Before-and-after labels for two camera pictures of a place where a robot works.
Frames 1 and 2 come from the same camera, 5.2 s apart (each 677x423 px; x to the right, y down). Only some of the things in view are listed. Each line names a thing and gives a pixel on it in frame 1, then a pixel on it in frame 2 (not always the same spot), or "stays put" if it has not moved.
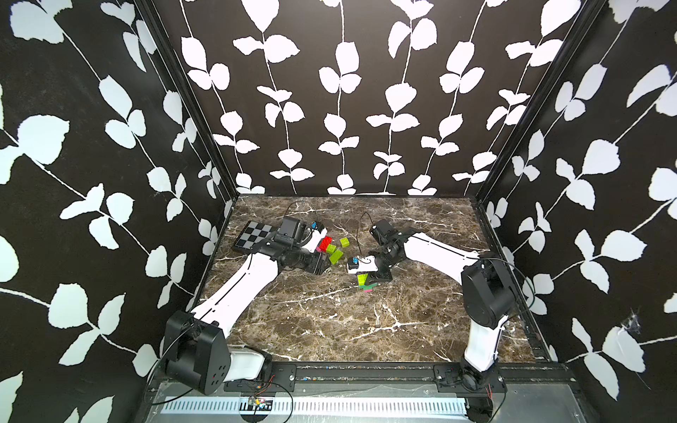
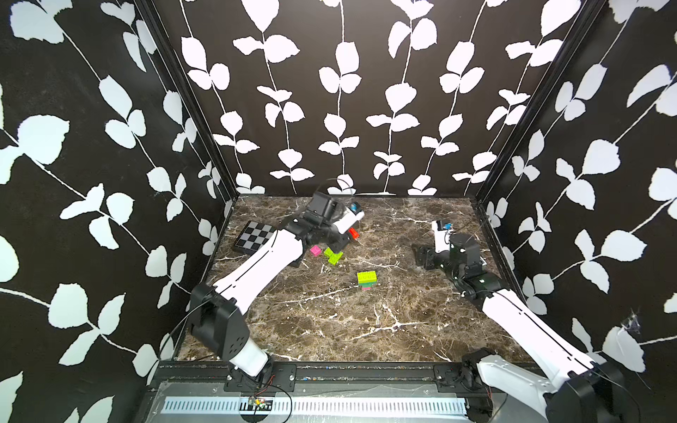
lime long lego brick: (336, 256) stays put
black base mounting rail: (279, 374) stays put
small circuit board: (256, 404) stays put
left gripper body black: (311, 262) → (331, 237)
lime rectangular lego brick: (361, 278) stays put
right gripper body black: (384, 264) → (435, 261)
